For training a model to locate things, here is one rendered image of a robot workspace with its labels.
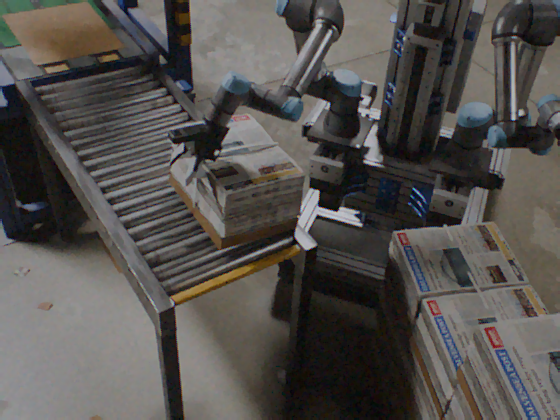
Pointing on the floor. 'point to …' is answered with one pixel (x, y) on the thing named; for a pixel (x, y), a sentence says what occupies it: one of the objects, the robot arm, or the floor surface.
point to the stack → (442, 313)
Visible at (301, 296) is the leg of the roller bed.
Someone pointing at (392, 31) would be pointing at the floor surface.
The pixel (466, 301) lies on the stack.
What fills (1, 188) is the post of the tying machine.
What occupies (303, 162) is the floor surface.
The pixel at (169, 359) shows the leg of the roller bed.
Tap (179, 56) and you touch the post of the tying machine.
